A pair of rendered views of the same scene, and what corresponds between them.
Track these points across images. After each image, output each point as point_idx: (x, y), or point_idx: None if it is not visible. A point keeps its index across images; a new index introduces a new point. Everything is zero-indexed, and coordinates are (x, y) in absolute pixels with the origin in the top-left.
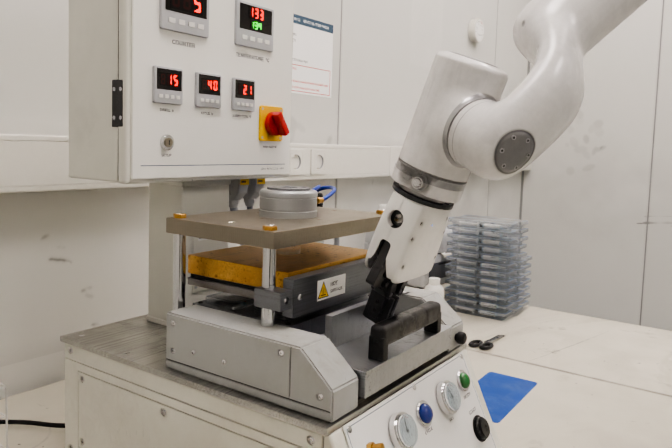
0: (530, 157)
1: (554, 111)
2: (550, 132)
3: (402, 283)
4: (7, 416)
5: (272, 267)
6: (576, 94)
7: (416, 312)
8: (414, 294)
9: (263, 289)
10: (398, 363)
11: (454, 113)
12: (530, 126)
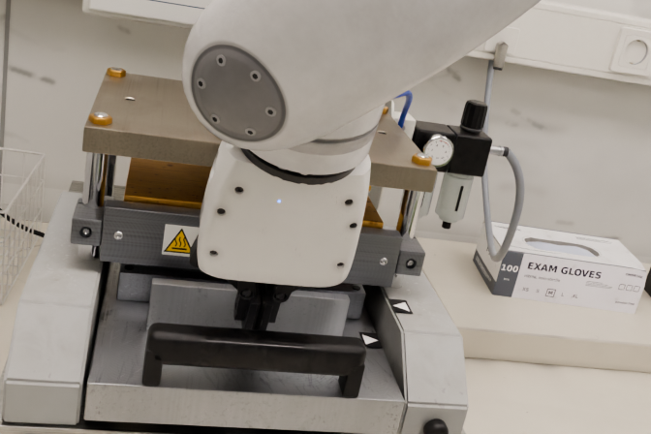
0: (284, 118)
1: (319, 18)
2: (320, 71)
3: (277, 284)
4: (4, 243)
5: (90, 177)
6: None
7: (272, 341)
8: (408, 319)
9: (77, 203)
10: (194, 402)
11: None
12: (257, 43)
